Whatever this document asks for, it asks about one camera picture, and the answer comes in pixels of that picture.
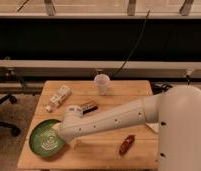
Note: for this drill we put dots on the green ceramic bowl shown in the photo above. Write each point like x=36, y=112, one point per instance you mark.
x=44, y=140

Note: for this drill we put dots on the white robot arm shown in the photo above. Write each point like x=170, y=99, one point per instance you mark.
x=176, y=113

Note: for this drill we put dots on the clear plastic cup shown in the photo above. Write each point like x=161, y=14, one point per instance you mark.
x=102, y=81

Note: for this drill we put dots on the dark chocolate bar box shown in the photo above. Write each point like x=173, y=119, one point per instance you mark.
x=89, y=106

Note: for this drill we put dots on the white plastic bottle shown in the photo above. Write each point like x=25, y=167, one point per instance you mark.
x=58, y=98

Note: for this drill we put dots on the red-brown oblong snack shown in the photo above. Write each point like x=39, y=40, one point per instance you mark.
x=126, y=144

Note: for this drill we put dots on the white rectangular block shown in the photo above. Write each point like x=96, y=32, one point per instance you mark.
x=154, y=127

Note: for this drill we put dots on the wooden table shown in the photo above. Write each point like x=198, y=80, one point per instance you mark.
x=97, y=151

